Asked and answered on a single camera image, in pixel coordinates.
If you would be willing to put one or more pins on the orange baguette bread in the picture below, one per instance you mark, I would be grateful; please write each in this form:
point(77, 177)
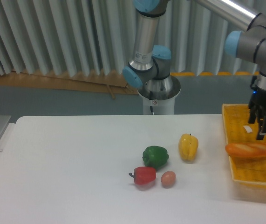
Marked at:
point(246, 150)

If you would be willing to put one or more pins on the green bell pepper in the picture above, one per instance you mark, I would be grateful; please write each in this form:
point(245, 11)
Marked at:
point(155, 157)

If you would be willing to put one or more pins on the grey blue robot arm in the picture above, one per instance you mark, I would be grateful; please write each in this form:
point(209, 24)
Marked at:
point(149, 68)

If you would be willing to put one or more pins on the white paper label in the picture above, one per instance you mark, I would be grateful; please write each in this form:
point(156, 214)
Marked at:
point(247, 129)

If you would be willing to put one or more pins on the grey pleated curtain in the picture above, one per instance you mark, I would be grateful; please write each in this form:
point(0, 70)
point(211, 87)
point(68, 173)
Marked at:
point(97, 37)

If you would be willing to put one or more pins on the brown egg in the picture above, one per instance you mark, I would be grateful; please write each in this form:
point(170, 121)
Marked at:
point(168, 179)

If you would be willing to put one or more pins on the yellow bell pepper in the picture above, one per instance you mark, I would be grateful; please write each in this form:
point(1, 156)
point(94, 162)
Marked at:
point(187, 146)

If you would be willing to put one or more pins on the red bell pepper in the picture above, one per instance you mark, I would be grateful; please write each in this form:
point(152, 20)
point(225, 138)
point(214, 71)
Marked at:
point(143, 175)

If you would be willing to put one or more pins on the yellow woven basket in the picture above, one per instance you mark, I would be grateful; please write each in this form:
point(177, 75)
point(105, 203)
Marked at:
point(247, 171)

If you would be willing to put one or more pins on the brown cardboard sheet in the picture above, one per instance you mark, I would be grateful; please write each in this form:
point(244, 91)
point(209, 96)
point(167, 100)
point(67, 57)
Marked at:
point(112, 83)

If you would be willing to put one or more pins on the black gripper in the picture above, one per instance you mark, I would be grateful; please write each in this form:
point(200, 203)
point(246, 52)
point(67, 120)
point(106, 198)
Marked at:
point(258, 102)

